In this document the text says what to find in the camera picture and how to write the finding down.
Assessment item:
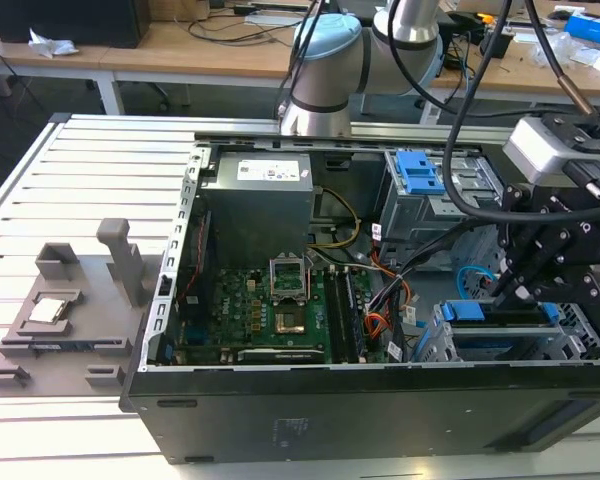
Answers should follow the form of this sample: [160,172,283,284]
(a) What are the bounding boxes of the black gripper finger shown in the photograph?
[517,269,600,306]
[490,183,581,309]

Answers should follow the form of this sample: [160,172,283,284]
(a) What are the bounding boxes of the blue disk wire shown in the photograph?
[456,263,497,297]

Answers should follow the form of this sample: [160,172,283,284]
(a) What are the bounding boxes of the hard disk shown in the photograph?
[442,298,561,330]

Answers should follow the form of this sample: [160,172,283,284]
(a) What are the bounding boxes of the perforated metal disk bay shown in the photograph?
[408,298,600,365]

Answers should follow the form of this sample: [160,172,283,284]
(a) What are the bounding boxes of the grey metal drive cage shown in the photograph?
[381,148,504,272]

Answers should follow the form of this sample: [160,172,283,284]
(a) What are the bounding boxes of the blue empty drive carrier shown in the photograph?
[393,148,445,197]

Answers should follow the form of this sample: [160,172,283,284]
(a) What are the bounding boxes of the black RAM slots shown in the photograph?
[323,266,367,362]

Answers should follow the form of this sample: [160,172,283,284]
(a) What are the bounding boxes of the blue cardboard box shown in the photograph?
[563,11,600,37]

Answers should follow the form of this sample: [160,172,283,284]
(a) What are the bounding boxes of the CPU socket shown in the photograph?
[273,308,307,336]

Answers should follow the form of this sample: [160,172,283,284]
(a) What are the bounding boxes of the black open PC case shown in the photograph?
[118,128,600,465]

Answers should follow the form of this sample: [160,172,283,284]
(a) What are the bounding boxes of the grey power supply unit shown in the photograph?
[198,151,315,262]

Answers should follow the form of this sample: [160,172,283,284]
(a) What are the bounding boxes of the black graphics card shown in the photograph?
[236,348,327,365]

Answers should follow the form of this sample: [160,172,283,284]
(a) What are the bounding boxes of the green Dell motherboard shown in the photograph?
[173,263,392,367]

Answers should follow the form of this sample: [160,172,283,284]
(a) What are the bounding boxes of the wooden desk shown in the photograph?
[0,0,600,117]

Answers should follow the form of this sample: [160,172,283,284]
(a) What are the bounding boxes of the RAM stick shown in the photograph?
[28,340,122,350]

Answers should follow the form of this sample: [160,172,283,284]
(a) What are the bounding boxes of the grey parts rack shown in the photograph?
[0,217,155,400]

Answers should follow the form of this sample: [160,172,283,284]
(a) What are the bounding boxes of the silver CPU chip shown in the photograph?
[28,296,72,325]

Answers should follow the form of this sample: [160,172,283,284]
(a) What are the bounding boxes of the black box on desk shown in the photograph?
[0,0,150,50]

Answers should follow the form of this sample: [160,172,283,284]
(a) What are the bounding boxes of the crumpled white paper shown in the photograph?
[27,27,80,57]

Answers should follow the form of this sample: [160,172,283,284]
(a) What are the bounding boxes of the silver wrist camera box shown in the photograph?
[501,116,600,185]

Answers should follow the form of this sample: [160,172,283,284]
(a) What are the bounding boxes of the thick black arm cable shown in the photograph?
[441,0,600,221]

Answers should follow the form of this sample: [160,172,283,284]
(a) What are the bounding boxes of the black cable bundle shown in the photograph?
[366,218,484,362]

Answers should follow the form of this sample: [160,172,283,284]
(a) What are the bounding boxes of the orange and red disk wire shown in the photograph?
[363,277,412,347]

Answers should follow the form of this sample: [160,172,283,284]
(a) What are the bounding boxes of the yellow and black wire bundle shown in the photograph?
[308,186,362,250]

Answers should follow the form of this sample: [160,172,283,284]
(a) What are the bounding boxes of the metal socket cover frame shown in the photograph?
[268,254,310,302]

